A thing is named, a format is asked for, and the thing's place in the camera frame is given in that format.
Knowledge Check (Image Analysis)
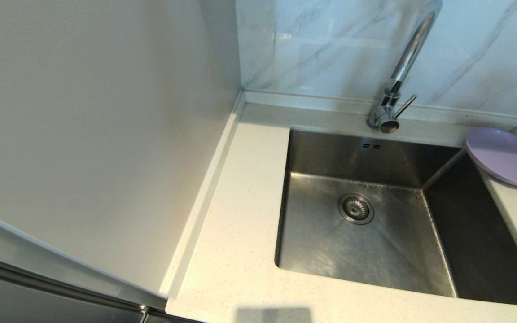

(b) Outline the chrome gooseneck kitchen faucet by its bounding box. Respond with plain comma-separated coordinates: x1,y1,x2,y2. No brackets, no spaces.
366,0,443,134

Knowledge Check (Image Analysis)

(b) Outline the purple round plate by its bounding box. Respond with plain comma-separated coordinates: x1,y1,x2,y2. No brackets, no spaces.
466,127,517,188

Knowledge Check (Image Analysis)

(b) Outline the chrome cabinet trim bar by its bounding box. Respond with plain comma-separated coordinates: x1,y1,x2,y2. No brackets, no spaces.
0,253,149,314

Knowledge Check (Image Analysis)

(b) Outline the tall white-sided grey cabinet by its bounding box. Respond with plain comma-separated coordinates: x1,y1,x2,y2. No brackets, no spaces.
0,0,245,323

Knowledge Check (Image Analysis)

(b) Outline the stainless steel sink basin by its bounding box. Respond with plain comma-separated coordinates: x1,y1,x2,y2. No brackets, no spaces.
274,128,517,308

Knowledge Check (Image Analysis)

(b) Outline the round metal drain strainer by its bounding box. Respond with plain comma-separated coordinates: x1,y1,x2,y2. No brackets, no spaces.
337,193,375,225

